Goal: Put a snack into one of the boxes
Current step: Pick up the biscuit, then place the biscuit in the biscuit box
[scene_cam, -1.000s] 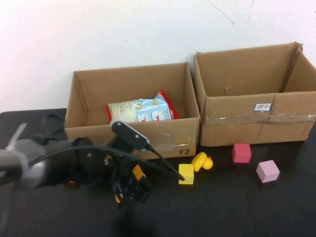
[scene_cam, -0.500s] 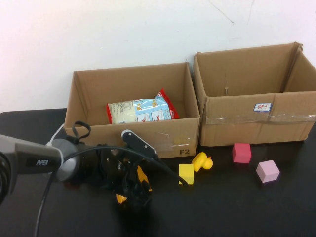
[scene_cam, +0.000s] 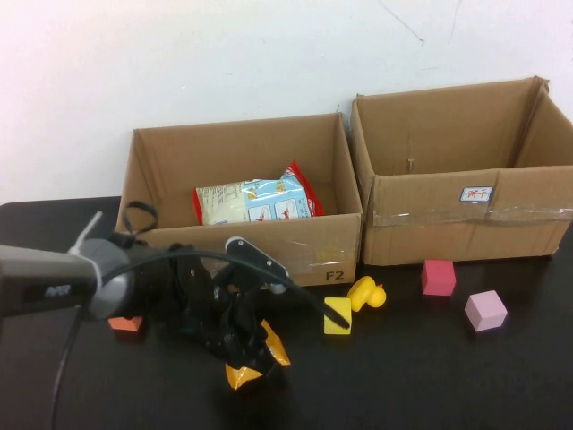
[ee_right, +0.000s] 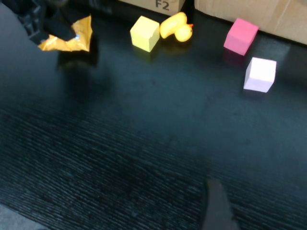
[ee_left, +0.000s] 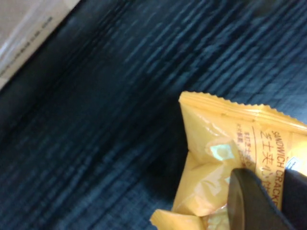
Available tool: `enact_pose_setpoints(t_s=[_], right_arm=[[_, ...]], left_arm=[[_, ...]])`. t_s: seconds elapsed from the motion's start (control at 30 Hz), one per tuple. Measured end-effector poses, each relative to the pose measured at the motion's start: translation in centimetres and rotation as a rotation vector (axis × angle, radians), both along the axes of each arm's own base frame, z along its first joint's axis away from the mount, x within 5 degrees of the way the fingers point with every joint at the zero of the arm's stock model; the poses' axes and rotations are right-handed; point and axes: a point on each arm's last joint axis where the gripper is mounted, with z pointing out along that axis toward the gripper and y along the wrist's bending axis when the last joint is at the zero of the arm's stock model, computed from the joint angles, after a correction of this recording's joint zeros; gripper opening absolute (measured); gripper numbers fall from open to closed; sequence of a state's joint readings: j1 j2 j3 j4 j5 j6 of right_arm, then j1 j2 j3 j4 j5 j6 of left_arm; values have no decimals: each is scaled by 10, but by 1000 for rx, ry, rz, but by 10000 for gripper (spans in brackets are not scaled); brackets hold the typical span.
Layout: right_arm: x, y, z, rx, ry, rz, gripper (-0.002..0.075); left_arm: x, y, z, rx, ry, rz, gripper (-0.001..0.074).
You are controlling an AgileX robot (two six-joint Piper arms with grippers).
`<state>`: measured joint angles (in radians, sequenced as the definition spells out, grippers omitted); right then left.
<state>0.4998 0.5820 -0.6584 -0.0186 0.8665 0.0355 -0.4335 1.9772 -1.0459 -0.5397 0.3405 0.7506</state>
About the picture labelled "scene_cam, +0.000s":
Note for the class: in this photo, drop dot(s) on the large red shrimp chips bag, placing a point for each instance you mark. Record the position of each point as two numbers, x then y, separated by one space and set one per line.
233 201

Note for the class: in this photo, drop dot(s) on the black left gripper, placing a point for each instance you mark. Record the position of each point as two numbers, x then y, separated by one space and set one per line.
179 295

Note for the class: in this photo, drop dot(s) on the small yellow snack packet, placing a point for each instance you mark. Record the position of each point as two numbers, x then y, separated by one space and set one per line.
242 376

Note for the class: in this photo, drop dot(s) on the orange foam cube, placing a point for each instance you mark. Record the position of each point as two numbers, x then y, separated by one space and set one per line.
126 324

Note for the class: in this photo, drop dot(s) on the yellow rubber duck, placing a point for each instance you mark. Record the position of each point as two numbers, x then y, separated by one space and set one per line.
368 293

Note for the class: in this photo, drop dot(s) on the cardboard box with blue sticker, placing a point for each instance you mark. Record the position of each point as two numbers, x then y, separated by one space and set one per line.
425 233

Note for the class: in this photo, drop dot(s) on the yellow foam cube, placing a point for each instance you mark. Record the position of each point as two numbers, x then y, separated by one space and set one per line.
333 324

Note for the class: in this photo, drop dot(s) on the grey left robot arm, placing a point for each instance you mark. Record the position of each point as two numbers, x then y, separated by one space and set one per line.
45 277

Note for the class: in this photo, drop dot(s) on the cardboard box marked F2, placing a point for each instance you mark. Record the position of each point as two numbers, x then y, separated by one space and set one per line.
313 242

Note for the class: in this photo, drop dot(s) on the light purple foam cube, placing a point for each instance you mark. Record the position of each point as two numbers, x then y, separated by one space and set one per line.
485 311

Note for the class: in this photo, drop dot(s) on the magenta foam cube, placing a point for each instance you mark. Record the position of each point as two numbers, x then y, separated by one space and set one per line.
438 277

